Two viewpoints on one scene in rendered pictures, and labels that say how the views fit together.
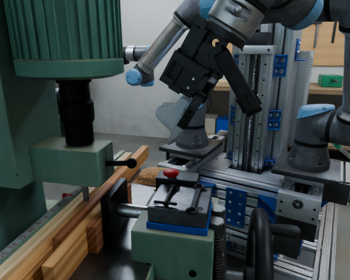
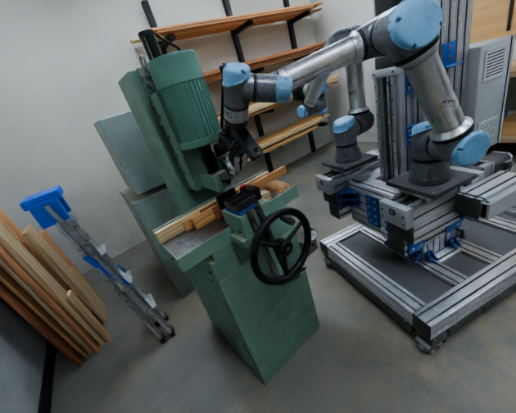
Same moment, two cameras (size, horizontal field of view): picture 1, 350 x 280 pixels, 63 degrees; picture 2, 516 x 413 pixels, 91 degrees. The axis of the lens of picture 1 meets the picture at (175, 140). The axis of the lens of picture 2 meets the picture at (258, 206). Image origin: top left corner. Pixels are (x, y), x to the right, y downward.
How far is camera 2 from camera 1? 0.69 m
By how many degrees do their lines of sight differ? 43
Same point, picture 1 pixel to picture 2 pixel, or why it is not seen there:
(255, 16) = (235, 115)
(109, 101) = not seen: hidden behind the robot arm
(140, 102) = not seen: hidden behind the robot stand
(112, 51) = (205, 133)
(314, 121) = (418, 139)
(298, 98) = (470, 102)
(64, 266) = (200, 220)
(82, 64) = (192, 143)
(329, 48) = not seen: outside the picture
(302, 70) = (473, 71)
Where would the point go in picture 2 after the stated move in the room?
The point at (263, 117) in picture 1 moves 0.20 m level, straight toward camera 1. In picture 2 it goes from (398, 133) to (371, 149)
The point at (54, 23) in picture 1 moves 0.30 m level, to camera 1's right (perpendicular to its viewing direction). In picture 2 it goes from (180, 129) to (237, 118)
